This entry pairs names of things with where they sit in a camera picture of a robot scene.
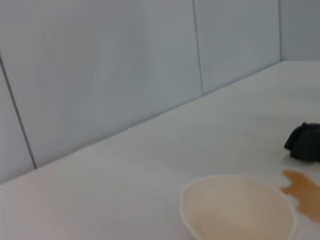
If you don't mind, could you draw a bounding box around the dark blue rag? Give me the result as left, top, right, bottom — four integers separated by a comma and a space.
283, 121, 320, 164

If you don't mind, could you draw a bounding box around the brown water stain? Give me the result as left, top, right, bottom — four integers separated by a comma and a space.
280, 169, 320, 225

